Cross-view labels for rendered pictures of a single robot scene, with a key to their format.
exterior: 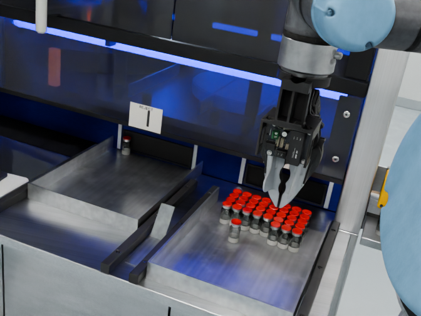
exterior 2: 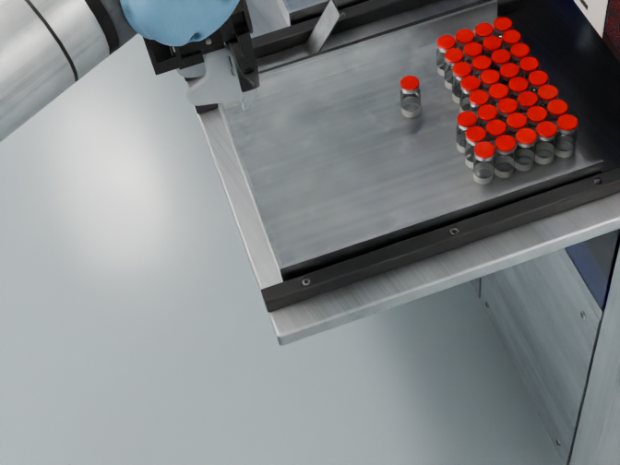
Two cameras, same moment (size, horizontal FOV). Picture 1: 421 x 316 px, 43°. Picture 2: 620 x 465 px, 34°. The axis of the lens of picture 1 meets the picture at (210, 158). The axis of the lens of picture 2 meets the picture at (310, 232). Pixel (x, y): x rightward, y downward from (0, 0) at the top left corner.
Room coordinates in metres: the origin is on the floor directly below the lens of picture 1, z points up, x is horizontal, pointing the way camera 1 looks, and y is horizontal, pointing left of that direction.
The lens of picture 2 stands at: (0.48, -0.67, 1.72)
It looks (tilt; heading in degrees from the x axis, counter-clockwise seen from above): 54 degrees down; 63
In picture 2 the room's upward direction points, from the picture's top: 12 degrees counter-clockwise
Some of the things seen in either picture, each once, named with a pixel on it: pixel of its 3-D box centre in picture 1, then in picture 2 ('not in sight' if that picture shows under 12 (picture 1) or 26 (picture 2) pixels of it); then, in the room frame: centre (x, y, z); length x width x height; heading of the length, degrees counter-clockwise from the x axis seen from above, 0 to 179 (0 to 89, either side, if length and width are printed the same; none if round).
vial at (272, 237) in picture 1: (273, 233); (467, 132); (0.95, -0.15, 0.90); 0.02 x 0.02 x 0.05
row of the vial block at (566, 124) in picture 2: (269, 210); (532, 85); (1.04, -0.14, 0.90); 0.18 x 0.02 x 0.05; 72
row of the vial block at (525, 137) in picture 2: (264, 219); (494, 98); (1.00, -0.13, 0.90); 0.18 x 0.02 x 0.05; 71
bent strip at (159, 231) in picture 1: (151, 232); (281, 44); (0.88, 0.09, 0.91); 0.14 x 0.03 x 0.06; 162
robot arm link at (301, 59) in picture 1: (309, 56); not in sight; (0.71, -0.11, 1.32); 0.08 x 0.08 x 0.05
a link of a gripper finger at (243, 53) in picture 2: (305, 153); (237, 44); (0.72, -0.13, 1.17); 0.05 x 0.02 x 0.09; 72
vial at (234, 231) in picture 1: (234, 231); (410, 98); (0.94, -0.07, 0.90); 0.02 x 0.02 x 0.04
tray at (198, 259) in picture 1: (247, 246); (398, 133); (0.90, -0.10, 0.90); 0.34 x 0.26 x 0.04; 161
